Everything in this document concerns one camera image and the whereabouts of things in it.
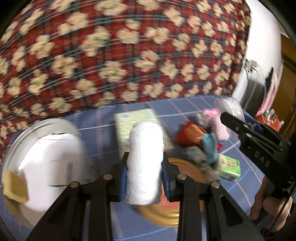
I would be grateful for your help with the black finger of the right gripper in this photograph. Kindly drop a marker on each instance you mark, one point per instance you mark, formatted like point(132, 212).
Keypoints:
point(252, 133)

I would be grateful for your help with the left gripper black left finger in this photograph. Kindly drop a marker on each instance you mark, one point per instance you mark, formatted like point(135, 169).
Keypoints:
point(64, 220)

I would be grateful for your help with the blue checked bed sheet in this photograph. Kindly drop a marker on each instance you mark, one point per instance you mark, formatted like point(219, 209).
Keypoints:
point(97, 128)

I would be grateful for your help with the red plastic bag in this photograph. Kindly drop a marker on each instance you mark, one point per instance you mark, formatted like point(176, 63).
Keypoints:
point(274, 124)

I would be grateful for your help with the fluffy pink white plush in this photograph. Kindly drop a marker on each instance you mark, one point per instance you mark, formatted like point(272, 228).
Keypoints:
point(210, 118)

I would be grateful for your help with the round gold pink tin lid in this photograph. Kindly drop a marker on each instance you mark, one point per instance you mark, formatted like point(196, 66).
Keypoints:
point(166, 213)

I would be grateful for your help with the white towel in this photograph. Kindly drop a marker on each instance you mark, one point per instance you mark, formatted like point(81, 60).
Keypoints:
point(144, 170)

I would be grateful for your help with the right human hand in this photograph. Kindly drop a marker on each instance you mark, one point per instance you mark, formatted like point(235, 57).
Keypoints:
point(270, 204)

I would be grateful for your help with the clear plastic bag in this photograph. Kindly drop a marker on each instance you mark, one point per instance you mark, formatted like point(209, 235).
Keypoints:
point(231, 106)

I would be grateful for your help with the red plaid teddy bear blanket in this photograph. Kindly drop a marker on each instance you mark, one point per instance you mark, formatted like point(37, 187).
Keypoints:
point(59, 57)

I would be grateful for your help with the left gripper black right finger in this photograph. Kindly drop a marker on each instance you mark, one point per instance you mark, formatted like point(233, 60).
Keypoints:
point(208, 203)

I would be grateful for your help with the yellow patterned tissue box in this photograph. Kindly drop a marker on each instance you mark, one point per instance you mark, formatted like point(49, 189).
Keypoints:
point(138, 125)

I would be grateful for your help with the green pocket tissue pack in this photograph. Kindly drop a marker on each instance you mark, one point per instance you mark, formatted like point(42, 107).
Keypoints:
point(228, 168)

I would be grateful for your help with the yellow sponge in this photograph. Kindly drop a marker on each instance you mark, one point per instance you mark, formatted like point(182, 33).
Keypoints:
point(14, 187)

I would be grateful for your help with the grey fuzzy fabric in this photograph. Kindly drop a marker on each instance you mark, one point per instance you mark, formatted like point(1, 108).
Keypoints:
point(197, 157)

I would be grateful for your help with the round metal tin container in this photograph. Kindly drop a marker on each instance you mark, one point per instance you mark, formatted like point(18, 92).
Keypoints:
point(49, 155)

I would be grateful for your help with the light blue glove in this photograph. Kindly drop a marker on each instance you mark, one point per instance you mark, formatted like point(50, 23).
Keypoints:
point(209, 146)

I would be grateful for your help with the pink patterned hanging cloth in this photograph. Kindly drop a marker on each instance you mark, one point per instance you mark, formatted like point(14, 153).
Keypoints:
point(272, 85)

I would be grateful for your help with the red gold embroidered pouch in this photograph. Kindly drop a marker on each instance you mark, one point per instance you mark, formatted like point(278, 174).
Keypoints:
point(190, 135)

